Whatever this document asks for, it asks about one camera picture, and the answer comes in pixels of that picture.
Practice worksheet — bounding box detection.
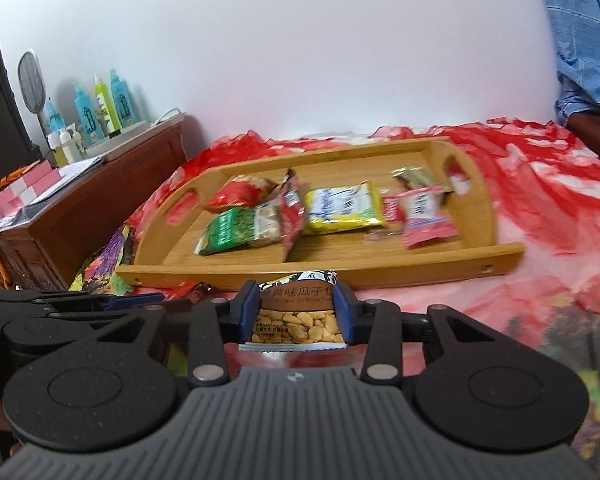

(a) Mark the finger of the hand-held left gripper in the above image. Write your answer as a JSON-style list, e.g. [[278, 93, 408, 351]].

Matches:
[[45, 301, 146, 325], [10, 289, 165, 309]]

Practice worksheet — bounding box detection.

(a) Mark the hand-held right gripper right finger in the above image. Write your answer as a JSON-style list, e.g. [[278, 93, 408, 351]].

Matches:
[[333, 281, 505, 387]]

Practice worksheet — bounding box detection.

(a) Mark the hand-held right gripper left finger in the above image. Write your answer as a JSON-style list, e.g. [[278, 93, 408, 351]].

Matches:
[[87, 280, 261, 387]]

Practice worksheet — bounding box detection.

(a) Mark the sunflower seed snack packet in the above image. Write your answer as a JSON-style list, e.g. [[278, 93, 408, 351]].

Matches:
[[237, 270, 349, 354]]

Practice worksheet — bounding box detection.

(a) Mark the small dark red snack packet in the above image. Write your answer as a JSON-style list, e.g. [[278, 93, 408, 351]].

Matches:
[[167, 282, 214, 304]]

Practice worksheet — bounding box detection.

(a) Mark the bamboo wooden tray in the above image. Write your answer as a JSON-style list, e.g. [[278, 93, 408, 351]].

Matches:
[[115, 136, 526, 292]]

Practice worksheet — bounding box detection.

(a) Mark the green snack packet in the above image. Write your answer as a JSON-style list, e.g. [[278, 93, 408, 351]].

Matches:
[[195, 202, 284, 257]]

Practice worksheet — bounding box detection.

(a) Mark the yellow snack packet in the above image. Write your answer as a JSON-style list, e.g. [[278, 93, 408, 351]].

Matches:
[[302, 181, 386, 236]]

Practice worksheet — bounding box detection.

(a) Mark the long red snack packet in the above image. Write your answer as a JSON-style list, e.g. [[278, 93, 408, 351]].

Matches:
[[279, 167, 307, 263]]

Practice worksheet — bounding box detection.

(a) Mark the small red candy packet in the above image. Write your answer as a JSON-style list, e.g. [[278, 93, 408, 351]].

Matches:
[[382, 195, 406, 224]]

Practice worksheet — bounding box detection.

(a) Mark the puffy red snack packet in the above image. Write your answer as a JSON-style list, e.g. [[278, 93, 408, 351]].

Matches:
[[206, 174, 281, 211]]

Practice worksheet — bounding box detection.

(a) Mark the pink snack packet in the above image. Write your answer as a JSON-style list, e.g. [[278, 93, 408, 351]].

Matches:
[[395, 185, 461, 250]]

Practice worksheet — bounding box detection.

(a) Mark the olive brown snack packet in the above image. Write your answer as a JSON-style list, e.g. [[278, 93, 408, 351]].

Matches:
[[391, 166, 454, 196]]

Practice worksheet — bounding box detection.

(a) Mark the brown wooden cabinet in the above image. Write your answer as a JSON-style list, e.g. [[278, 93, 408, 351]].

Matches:
[[0, 112, 189, 291]]

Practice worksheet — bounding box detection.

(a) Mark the pink checkered box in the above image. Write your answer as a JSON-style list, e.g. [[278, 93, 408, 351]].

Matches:
[[0, 165, 62, 217]]

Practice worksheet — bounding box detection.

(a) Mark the stack of white papers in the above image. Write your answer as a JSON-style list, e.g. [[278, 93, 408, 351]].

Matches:
[[45, 155, 106, 197]]

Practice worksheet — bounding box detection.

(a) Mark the small white bottle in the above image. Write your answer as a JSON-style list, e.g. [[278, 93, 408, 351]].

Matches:
[[47, 131, 68, 166], [63, 127, 84, 161]]

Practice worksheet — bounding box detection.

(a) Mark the colourful printed blanket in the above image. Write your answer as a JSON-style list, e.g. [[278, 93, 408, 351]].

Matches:
[[70, 225, 600, 476]]

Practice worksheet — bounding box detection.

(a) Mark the small blue spray bottle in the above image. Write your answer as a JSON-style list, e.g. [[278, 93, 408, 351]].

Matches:
[[44, 100, 67, 136]]

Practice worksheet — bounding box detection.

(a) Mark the green spray bottle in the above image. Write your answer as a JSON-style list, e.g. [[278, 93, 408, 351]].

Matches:
[[94, 74, 121, 137]]

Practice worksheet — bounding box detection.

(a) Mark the electric mosquito swatter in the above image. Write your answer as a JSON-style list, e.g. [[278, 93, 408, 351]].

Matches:
[[17, 50, 49, 161]]

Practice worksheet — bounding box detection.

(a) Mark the red sheer floral cloth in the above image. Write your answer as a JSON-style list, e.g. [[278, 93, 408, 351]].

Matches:
[[130, 117, 600, 311]]

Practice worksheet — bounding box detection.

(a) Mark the blue checked shirt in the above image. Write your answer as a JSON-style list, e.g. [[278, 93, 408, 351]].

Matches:
[[530, 0, 600, 129]]

